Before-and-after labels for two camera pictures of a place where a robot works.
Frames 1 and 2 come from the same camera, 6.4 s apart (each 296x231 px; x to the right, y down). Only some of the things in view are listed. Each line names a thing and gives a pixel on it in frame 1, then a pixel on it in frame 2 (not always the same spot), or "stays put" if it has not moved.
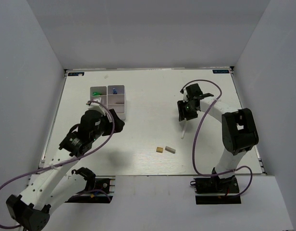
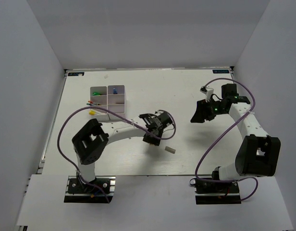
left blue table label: (76, 74) stays put
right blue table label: (220, 71) stays put
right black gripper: (184, 113) → (202, 112)
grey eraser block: (170, 149) stays put
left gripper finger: (118, 123) → (152, 140)
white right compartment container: (116, 99) stays put
